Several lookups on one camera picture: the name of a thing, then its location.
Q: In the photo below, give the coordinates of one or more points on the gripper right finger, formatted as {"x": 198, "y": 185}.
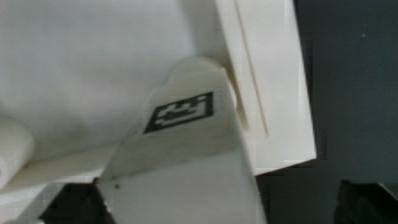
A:
{"x": 367, "y": 203}

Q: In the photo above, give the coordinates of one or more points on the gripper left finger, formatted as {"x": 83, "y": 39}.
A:
{"x": 69, "y": 204}

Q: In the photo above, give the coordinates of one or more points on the white square table top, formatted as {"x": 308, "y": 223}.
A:
{"x": 88, "y": 51}

